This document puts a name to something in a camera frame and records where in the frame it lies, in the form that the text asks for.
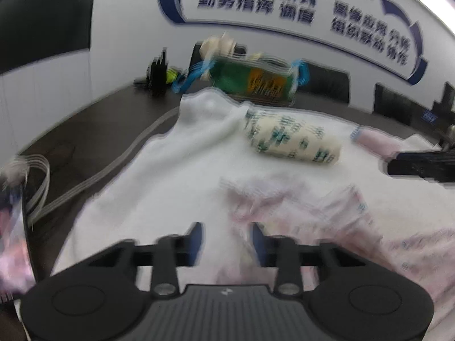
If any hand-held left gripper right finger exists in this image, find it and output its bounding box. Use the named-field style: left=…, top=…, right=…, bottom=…
left=251, top=222, right=367, bottom=298

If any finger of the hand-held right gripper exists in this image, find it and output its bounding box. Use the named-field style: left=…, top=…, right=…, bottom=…
left=386, top=149, right=455, bottom=183

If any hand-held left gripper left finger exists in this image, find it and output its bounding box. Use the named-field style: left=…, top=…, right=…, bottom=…
left=89, top=222, right=204, bottom=298

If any grey metal object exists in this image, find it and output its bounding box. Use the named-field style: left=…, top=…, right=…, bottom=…
left=439, top=124, right=455, bottom=151

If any white terry towel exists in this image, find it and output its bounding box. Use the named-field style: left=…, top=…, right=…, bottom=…
left=50, top=90, right=455, bottom=341

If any cream garment with green flowers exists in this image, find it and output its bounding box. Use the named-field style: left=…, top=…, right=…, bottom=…
left=243, top=108, right=340, bottom=166

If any black walkie-talkie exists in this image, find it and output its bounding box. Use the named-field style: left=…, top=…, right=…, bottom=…
left=147, top=50, right=169, bottom=96

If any cream cloth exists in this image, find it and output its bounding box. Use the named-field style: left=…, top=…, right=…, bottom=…
left=199, top=34, right=237, bottom=59

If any white cable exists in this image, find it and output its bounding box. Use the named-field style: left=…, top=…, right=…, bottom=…
left=25, top=107, right=182, bottom=221

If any green bag with blue straps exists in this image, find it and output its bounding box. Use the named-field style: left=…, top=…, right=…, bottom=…
left=171, top=55, right=310, bottom=107

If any black wall screen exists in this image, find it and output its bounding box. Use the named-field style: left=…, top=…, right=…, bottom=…
left=0, top=0, right=98, bottom=75

